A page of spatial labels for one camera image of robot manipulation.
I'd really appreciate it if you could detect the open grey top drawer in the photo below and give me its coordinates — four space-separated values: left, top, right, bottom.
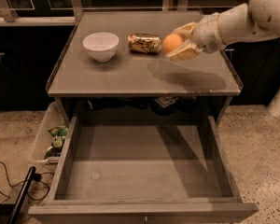
29 117 259 224

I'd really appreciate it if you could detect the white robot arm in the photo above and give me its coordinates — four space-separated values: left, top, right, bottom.
166 0 280 62

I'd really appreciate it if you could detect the white ceramic bowl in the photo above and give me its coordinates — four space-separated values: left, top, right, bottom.
82 32 119 63

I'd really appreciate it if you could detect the black cable on floor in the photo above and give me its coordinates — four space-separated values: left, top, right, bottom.
0 161 55 224

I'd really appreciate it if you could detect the clear plastic storage bin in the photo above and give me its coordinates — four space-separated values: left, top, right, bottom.
29 102 64 172

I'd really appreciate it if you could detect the black flat bar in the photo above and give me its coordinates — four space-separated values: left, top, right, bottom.
7 166 36 224

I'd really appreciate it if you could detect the orange fruit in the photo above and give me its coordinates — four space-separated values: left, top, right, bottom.
162 34 184 54

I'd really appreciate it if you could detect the grey cabinet with counter top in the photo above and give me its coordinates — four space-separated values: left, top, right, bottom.
47 11 243 119

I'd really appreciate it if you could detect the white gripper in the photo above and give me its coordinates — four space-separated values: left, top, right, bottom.
166 13 226 62

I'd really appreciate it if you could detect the crushed golden soda can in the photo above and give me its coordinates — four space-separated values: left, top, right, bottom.
128 33 161 54

